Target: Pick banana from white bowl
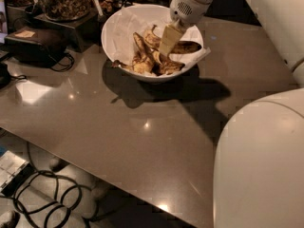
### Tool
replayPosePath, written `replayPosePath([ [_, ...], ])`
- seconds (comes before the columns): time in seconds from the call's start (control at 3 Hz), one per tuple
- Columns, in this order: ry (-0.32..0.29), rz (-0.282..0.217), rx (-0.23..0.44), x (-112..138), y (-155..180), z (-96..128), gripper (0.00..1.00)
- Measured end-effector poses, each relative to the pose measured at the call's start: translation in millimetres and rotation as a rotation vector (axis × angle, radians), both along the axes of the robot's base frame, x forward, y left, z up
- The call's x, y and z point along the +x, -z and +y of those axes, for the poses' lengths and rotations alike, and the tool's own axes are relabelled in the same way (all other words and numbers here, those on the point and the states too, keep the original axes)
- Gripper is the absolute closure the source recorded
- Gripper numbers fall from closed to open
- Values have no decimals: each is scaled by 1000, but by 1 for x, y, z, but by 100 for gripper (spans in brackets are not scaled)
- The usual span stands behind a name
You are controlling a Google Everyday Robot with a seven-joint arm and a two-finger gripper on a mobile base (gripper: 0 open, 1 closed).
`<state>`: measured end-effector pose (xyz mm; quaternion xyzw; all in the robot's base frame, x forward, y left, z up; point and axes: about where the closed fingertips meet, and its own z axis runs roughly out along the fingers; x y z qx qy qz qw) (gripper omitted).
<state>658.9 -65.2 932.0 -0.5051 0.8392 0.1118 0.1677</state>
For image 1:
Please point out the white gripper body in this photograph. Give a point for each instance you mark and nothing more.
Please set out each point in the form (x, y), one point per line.
(182, 9)

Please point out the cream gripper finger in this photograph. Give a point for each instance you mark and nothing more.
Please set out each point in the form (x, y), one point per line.
(171, 35)

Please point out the overripe banana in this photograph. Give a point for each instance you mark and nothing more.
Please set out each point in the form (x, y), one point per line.
(142, 62)
(164, 65)
(182, 47)

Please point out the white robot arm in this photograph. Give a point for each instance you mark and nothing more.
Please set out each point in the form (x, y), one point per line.
(259, 161)

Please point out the white ceramic bowl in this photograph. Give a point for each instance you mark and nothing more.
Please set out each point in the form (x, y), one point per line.
(148, 76)

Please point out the white paper liner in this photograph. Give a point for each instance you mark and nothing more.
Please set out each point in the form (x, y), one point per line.
(148, 21)

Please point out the dark metal stand box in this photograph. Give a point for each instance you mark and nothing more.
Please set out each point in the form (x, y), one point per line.
(81, 34)

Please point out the glass jar of nuts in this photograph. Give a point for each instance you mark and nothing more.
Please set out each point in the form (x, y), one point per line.
(65, 10)

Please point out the black device with label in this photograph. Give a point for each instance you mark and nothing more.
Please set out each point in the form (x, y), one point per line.
(37, 47)

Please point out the white box on floor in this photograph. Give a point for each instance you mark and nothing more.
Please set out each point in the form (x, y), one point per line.
(13, 171)

